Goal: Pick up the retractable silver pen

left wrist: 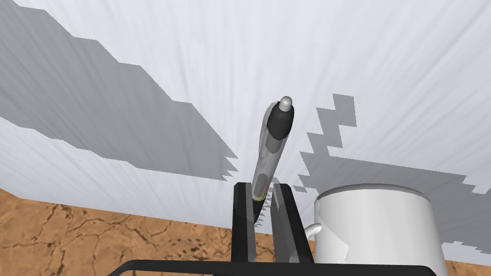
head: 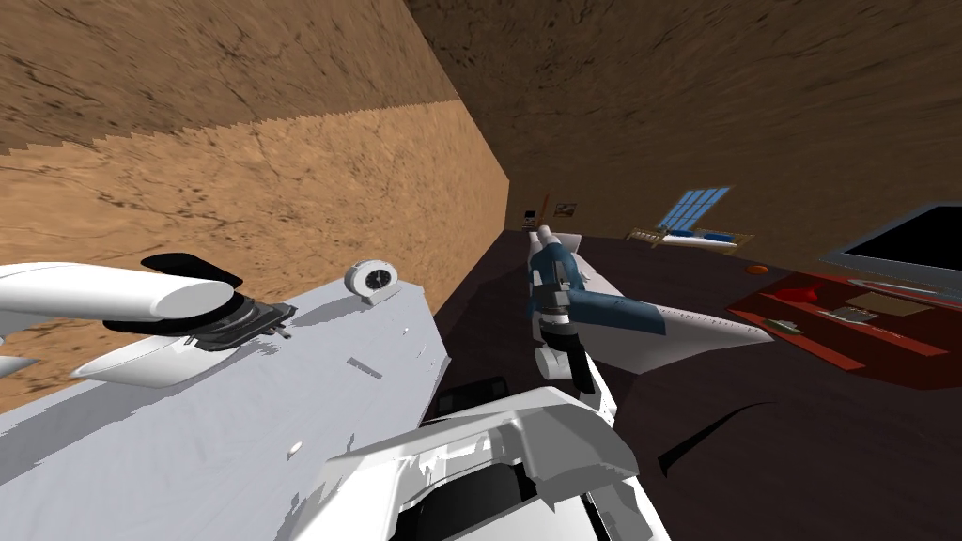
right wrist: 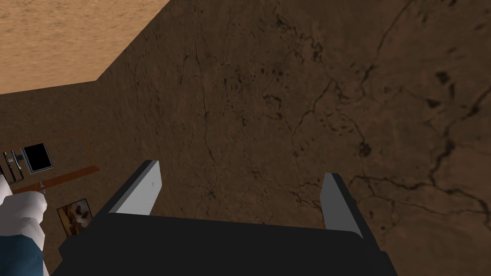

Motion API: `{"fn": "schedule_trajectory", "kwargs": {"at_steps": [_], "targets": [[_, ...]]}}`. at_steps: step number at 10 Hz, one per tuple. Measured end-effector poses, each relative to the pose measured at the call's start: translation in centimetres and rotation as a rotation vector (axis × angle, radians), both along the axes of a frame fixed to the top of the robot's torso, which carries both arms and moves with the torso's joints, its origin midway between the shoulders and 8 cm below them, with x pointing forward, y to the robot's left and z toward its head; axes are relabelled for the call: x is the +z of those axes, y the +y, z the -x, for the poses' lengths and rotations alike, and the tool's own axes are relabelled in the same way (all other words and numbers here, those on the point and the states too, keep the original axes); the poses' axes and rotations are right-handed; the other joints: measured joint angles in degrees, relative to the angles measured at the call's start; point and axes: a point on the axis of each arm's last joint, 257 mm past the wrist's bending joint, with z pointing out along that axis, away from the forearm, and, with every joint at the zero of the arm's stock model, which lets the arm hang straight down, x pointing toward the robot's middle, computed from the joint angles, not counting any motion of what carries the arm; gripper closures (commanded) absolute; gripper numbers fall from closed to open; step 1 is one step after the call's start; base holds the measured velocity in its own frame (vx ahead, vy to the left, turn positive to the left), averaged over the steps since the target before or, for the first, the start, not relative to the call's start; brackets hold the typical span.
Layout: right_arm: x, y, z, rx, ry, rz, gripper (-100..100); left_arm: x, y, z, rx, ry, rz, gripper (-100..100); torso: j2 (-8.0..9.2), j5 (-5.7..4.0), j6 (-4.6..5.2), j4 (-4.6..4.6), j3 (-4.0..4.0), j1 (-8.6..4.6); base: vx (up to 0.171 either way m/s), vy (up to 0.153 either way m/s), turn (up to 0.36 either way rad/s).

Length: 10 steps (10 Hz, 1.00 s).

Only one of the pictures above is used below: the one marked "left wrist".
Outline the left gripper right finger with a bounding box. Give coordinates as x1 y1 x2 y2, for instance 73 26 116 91
270 183 315 264

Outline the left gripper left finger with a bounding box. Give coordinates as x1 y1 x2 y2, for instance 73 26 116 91
231 182 257 263

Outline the grey and black pen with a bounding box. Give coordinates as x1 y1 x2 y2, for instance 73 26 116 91
251 96 295 224

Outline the white mug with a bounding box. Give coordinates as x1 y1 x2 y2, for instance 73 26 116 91
304 184 449 276

